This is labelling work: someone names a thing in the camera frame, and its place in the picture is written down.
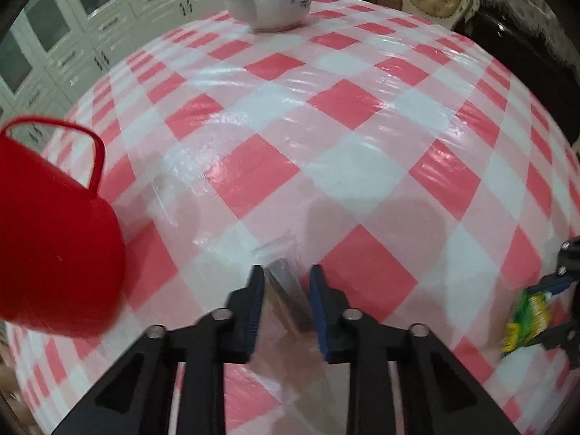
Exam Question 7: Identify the green candy packet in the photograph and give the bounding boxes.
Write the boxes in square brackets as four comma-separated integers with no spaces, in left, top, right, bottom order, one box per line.
[501,287,556,359]

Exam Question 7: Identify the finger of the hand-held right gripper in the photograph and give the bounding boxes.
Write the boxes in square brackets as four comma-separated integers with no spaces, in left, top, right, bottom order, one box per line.
[528,236,580,297]
[526,322,580,349]

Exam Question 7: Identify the red thermos jug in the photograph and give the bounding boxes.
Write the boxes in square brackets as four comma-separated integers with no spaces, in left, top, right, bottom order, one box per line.
[0,117,128,338]

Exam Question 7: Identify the white glass door cabinets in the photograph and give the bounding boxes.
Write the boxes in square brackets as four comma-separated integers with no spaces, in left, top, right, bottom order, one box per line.
[0,0,241,141]

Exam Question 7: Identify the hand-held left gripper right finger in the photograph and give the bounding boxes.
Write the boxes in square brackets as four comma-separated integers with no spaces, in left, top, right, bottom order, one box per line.
[309,264,522,435]

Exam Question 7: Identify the dark small snack packet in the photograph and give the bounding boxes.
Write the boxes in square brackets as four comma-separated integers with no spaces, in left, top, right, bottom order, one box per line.
[251,232,336,413]

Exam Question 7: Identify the grey lace cloth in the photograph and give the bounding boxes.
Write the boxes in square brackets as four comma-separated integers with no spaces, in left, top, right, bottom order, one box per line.
[480,0,580,69]

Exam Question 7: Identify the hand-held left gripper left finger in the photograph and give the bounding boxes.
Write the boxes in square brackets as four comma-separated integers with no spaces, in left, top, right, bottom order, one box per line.
[52,265,266,435]

